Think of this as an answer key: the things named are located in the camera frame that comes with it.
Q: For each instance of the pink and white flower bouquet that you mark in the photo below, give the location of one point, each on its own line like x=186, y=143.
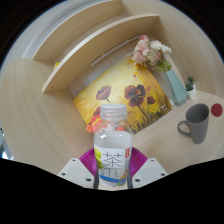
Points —
x=150, y=51

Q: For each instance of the flat round red coaster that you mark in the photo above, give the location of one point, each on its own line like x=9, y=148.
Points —
x=217, y=110

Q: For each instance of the light wooden shelf unit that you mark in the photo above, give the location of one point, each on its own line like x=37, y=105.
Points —
x=96, y=40

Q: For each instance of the grey ceramic mug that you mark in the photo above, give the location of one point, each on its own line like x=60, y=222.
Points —
x=198, y=125

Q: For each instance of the clear plastic drink bottle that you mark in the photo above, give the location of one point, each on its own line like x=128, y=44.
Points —
x=113, y=146

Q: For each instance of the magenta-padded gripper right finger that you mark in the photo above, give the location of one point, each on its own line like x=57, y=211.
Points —
x=150, y=170

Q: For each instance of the yellow poppy flower painting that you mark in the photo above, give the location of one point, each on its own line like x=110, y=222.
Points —
x=116, y=80

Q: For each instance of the pale teal faceted vase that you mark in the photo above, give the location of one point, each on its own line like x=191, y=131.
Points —
x=176, y=88

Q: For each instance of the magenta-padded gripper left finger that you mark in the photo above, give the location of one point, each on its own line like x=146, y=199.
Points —
x=75, y=171

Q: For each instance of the small potted green plant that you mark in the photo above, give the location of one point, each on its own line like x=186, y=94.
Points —
x=190, y=80
x=191, y=91

